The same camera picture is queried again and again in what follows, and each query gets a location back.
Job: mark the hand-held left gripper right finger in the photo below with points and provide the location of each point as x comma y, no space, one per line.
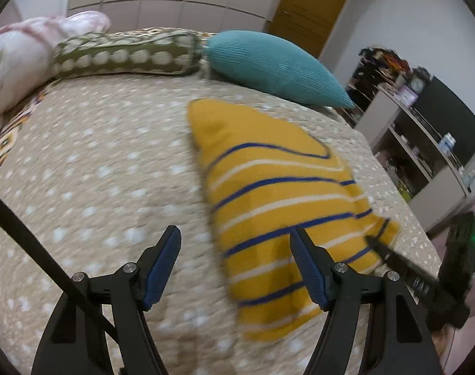
307,269

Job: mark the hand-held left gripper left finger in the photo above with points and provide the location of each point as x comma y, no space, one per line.
161,265

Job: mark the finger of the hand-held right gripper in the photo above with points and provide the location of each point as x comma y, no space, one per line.
386,253

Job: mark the yellow striped sweater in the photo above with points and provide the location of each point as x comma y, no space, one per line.
268,187

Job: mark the pile of dark clothes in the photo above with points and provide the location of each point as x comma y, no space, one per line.
382,66

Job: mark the white shelf unit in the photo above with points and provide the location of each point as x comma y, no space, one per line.
413,156

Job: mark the beige patterned bedspread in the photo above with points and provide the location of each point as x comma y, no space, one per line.
104,164

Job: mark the black television screen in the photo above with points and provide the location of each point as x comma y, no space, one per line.
452,117

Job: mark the teal ribbed pillow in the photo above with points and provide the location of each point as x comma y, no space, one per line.
272,62

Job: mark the olive hedgehog print bolster pillow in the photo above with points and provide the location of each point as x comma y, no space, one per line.
124,54

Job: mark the pink floral comforter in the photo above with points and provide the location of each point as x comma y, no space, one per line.
18,58

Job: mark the brown wooden door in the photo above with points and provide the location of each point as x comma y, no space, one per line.
311,7

